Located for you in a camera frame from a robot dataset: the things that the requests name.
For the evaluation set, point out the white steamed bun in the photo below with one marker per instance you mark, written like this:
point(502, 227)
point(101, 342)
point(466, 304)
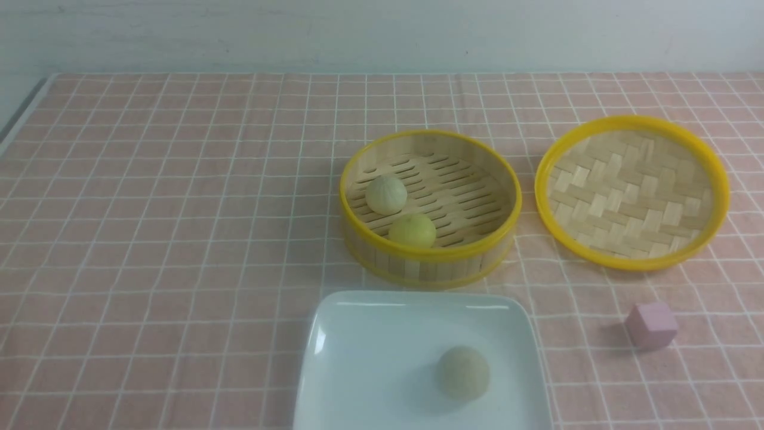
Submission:
point(386, 195)

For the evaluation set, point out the greyish steamed bun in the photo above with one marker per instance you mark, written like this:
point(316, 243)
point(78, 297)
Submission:
point(463, 374)

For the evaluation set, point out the white square plate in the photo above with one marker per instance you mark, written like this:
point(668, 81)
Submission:
point(372, 356)

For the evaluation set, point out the yellow steamed bun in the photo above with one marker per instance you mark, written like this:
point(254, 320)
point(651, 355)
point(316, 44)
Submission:
point(413, 230)

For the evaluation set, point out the yellow rimmed bamboo steamer basket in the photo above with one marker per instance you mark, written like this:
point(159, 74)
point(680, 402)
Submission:
point(469, 191)

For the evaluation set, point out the yellow rimmed bamboo steamer lid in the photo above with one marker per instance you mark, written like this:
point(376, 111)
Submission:
point(632, 192)

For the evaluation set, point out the pink cube block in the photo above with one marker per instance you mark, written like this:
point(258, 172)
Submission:
point(651, 325)

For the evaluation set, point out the pink checked tablecloth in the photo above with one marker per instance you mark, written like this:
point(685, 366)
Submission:
point(167, 238)

